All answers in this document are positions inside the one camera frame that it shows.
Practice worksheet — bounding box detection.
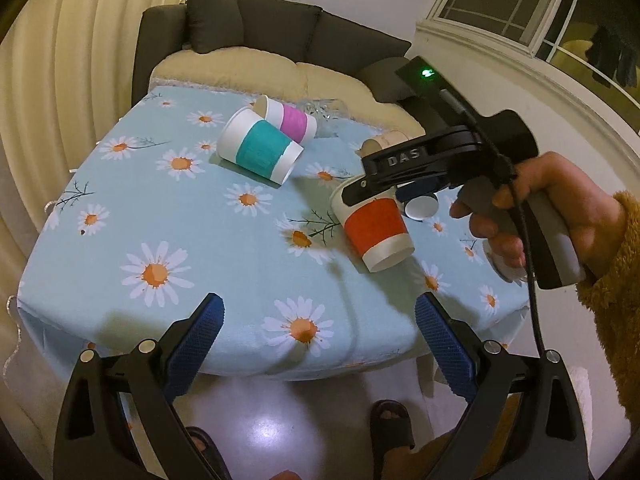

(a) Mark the beige ceramic mug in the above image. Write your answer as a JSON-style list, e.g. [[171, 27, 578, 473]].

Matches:
[[483, 240, 527, 285]]

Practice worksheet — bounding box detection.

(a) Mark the cream sofa blanket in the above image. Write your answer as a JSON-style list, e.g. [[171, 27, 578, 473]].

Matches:
[[149, 47, 424, 139]]

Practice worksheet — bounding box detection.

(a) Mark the foot in slipper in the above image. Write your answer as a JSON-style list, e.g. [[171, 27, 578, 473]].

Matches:
[[186, 427, 231, 480], [369, 400, 416, 480]]

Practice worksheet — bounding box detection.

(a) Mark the black band paper cup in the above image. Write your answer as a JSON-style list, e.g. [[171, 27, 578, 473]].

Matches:
[[404, 194, 439, 221]]

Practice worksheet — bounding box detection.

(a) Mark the brown kraft paper cup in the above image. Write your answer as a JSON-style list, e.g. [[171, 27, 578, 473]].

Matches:
[[359, 130, 410, 158]]

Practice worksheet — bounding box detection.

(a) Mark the dark grey sofa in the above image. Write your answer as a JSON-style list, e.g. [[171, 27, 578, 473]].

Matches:
[[131, 0, 413, 110]]

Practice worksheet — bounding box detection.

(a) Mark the right dark throw pillow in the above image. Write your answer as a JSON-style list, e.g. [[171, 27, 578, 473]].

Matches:
[[356, 56, 416, 103]]

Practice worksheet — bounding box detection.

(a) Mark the red band paper cup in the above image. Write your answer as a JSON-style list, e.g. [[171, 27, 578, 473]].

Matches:
[[330, 176, 414, 273]]

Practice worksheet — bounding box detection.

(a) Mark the dark throw pillow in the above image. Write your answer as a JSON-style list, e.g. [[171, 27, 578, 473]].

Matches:
[[186, 0, 244, 54], [356, 56, 416, 103]]

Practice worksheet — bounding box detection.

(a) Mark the daisy print blue tablecloth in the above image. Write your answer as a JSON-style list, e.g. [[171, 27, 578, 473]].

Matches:
[[17, 86, 528, 380]]

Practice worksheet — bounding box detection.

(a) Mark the right foot in slipper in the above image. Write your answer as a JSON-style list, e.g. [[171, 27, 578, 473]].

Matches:
[[369, 400, 416, 480]]

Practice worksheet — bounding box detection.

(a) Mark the pink band paper cup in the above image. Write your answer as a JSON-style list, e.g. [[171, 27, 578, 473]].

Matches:
[[252, 96, 318, 145]]

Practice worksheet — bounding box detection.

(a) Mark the left dark throw pillow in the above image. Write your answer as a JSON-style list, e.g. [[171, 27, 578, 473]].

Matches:
[[186, 0, 244, 54]]

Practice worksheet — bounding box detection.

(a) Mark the left foot in slipper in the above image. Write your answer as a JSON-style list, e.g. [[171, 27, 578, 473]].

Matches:
[[186, 427, 231, 480]]

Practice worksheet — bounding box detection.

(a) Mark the right hand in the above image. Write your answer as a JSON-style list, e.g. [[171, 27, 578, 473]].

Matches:
[[449, 152, 627, 281]]

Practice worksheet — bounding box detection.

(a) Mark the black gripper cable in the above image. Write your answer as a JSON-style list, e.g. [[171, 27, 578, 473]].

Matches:
[[462, 109, 551, 361]]

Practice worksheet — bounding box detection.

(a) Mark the teal band paper cup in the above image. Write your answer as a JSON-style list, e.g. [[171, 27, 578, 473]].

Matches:
[[216, 107, 304, 185]]

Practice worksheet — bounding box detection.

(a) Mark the mustard fleece sleeve forearm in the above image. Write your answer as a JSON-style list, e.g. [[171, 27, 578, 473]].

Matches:
[[577, 191, 640, 430]]

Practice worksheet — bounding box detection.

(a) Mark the white framed window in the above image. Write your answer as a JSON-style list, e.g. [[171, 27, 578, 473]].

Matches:
[[416, 0, 639, 130]]

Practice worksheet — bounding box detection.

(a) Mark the clear glass tumbler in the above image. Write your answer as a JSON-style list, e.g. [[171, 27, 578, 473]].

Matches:
[[300, 99, 350, 125]]

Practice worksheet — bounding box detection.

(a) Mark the cream curtain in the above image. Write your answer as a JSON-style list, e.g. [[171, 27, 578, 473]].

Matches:
[[1, 0, 179, 282]]

